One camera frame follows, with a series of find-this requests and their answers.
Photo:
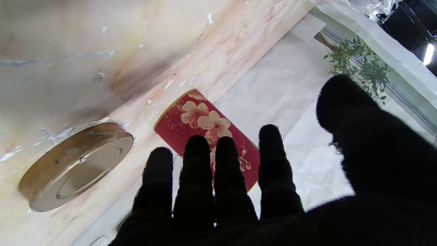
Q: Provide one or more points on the printed green potted plant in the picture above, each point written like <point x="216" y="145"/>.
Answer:
<point x="365" y="66"/>

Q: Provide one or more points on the white printed backdrop cloth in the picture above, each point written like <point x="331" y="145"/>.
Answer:
<point x="280" y="85"/>

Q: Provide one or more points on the red floral tea tin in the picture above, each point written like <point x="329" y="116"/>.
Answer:
<point x="191" y="123"/>

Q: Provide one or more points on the bright tube lamp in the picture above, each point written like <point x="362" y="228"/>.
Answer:
<point x="428" y="54"/>

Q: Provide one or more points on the gold round tin lid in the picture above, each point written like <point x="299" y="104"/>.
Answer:
<point x="75" y="167"/>

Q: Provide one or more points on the printed black slotted spatula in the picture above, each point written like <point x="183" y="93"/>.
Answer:
<point x="122" y="222"/>

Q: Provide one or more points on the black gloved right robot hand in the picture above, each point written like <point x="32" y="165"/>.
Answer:
<point x="382" y="191"/>

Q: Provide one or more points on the crinkled clear plastic sheet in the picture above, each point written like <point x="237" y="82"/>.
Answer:
<point x="372" y="7"/>

